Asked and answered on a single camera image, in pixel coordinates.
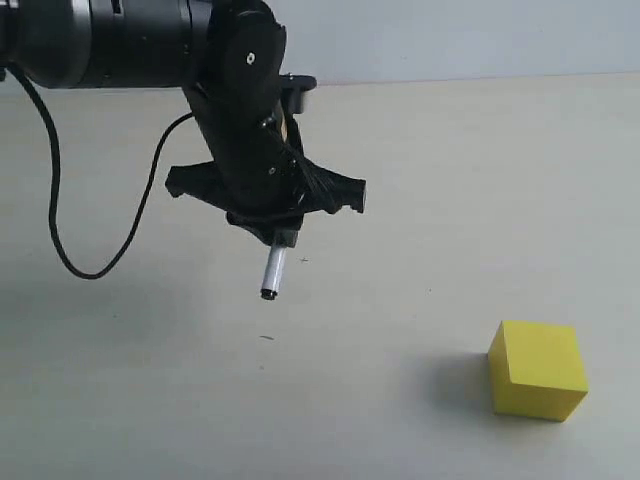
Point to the yellow cube block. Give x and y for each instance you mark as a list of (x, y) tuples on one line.
[(536, 371)]

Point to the black and white marker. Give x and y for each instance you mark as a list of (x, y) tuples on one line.
[(273, 273)]

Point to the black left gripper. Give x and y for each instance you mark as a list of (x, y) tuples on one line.
[(259, 173)]

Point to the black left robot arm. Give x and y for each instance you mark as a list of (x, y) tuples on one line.
[(226, 57)]

